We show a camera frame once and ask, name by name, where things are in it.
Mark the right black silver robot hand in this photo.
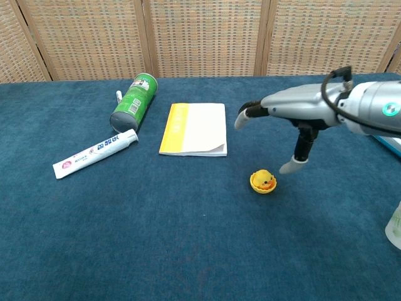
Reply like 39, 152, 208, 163
234, 82, 343, 175

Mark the small yellow toy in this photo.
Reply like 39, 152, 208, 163
253, 170, 274, 191

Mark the yellow eggshell toy cup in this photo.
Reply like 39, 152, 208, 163
249, 169, 279, 196

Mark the woven rattan screen panel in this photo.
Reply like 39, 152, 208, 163
0, 0, 53, 84
387, 40, 401, 75
258, 0, 400, 77
11, 0, 153, 82
142, 0, 267, 78

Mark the blue plastic wrap box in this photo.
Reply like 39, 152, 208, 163
371, 134, 401, 158

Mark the yellow white notebook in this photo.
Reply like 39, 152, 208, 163
158, 102, 228, 157

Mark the white paper cup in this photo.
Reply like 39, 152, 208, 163
384, 200, 401, 252

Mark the green cylindrical snack can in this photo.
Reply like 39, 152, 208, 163
110, 73, 159, 134

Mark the blue carpet table cover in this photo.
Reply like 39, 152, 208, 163
0, 72, 401, 301

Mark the white toothpaste tube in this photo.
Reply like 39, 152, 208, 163
52, 128, 139, 180

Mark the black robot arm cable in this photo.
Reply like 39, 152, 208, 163
321, 65, 401, 139

